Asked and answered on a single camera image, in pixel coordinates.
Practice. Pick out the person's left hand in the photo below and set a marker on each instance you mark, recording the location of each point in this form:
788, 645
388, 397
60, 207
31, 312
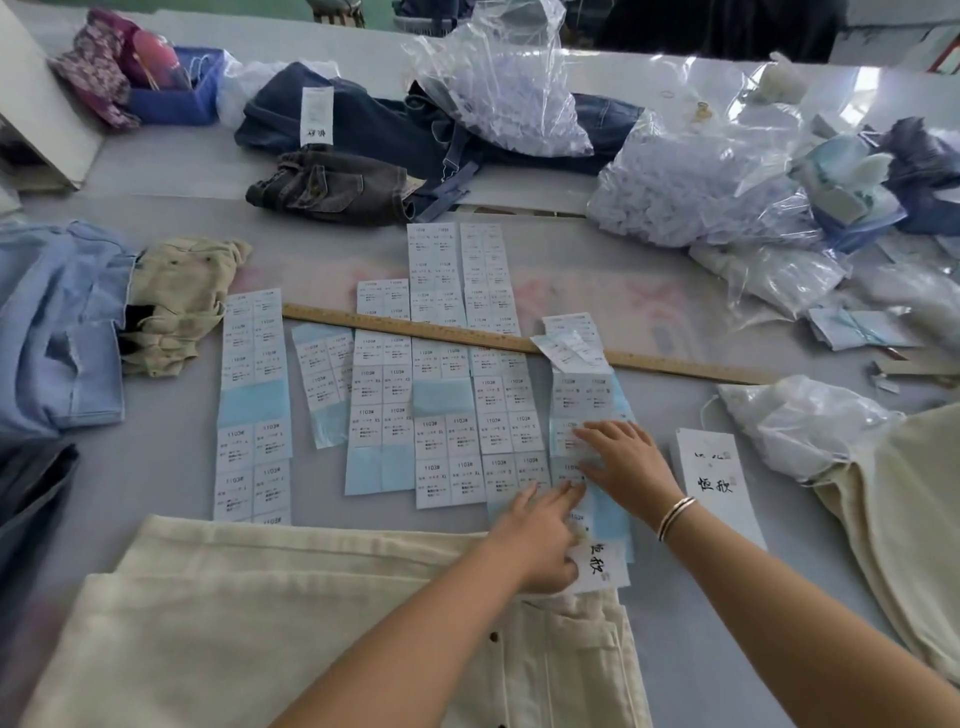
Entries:
532, 547

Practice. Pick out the person's right hand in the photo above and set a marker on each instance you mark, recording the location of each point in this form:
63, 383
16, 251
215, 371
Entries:
634, 472

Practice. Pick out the person's right thumb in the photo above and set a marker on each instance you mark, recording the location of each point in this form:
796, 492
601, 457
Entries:
595, 472

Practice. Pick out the person's left thumb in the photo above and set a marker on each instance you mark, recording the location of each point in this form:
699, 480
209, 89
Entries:
570, 566

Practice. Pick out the white hang tag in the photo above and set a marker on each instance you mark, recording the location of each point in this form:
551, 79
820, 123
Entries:
604, 566

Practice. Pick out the blue-backed sticker sheet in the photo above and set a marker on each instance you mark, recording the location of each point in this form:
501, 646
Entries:
581, 397

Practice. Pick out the person's left forearm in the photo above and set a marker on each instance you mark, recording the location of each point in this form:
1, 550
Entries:
405, 645

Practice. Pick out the person's right forearm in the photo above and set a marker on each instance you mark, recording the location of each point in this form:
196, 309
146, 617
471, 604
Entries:
787, 637

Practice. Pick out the stack of white hang tags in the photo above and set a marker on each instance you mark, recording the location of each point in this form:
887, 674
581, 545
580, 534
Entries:
716, 484

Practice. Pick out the loose small white label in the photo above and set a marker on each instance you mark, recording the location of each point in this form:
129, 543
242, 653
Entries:
570, 351

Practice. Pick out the row of white label sheets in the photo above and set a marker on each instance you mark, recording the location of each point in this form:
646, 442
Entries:
442, 390

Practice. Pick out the long wooden ruler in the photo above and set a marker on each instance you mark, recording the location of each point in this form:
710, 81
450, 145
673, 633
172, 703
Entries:
450, 334

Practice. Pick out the white crumpled plastic bag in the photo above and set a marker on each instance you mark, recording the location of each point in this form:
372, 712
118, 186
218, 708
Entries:
802, 427

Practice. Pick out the small clear plastic bag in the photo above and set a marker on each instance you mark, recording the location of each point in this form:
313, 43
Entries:
780, 274

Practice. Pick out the bundle of small white tags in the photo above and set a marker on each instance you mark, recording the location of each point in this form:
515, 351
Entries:
862, 326

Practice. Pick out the cream folded garment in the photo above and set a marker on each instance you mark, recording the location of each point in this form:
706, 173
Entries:
900, 525

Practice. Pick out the large clear bag of tags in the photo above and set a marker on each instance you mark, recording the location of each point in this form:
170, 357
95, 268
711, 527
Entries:
697, 180

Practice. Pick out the cream trousers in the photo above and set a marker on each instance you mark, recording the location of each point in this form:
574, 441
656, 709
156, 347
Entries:
247, 630

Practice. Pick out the dark blue denim garment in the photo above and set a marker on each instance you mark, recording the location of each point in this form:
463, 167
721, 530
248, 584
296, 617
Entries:
607, 120

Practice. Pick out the dark grey denim shorts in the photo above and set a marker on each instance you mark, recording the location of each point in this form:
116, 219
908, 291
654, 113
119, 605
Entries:
330, 187

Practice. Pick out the clear bag of white tags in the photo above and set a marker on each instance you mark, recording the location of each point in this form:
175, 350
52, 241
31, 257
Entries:
502, 82

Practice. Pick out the dark blue jeans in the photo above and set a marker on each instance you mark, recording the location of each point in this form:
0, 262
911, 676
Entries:
375, 120

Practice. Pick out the blue denim scrap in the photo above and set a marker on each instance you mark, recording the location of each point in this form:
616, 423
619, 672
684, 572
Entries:
922, 172

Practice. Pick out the beige crumpled garment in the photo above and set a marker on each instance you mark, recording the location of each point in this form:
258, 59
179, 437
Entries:
180, 300

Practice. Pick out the white paper garment tag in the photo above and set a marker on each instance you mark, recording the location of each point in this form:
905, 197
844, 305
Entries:
316, 116

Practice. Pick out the dark clothes pile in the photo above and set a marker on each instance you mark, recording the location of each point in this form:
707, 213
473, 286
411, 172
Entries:
720, 26

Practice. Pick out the dark folded garment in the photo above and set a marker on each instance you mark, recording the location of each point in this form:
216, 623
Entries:
30, 510

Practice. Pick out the light blue jeans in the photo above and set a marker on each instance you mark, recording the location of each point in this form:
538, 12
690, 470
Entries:
60, 330

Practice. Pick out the blue plastic basket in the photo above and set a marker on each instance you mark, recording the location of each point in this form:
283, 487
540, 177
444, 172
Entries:
180, 101

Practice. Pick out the pink round cushion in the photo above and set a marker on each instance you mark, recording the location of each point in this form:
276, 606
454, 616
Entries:
154, 56

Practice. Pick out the floral patterned cloth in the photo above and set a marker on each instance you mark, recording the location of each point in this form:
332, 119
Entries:
94, 71

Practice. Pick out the white flat board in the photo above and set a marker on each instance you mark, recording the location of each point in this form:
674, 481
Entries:
45, 112

